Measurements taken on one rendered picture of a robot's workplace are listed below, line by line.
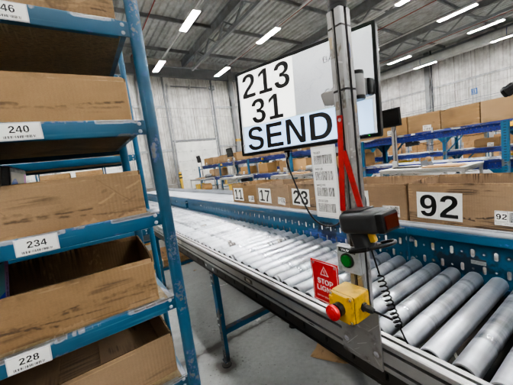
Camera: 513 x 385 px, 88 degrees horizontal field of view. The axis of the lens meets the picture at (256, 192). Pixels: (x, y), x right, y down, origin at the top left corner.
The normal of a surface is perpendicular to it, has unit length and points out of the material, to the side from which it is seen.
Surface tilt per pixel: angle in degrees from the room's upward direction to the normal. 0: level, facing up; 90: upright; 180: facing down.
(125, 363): 90
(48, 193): 90
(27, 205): 91
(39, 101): 91
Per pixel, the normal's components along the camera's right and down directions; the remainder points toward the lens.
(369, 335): -0.82, 0.17
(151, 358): 0.58, 0.03
